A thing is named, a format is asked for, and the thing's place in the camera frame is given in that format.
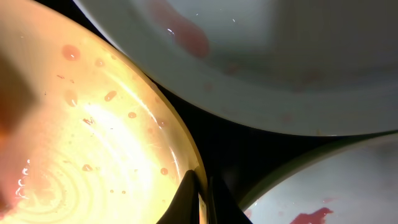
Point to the light blue plate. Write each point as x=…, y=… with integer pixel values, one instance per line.
x=280, y=68
x=352, y=181

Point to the yellow plate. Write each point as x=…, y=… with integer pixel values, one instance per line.
x=86, y=137

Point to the light blue plate far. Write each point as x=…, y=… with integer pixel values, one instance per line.
x=280, y=68

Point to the light blue plate near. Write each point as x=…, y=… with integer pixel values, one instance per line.
x=352, y=181

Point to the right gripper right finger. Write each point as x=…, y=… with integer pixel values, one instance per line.
x=222, y=206

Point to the black round tray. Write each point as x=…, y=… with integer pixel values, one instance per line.
x=230, y=146

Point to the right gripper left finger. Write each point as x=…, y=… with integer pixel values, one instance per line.
x=184, y=207

